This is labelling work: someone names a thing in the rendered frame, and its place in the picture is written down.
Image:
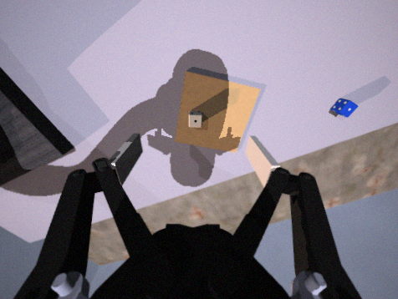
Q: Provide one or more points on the tan flat mat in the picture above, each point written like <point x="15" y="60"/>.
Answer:
<point x="226" y="108"/>

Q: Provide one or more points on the white die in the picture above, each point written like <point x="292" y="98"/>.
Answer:
<point x="195" y="119"/>

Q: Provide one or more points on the blue die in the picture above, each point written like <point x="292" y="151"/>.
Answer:
<point x="344" y="107"/>

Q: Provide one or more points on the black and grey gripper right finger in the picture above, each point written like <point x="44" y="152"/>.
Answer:
<point x="318" y="270"/>

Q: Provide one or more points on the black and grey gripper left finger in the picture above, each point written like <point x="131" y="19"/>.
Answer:
<point x="62" y="263"/>

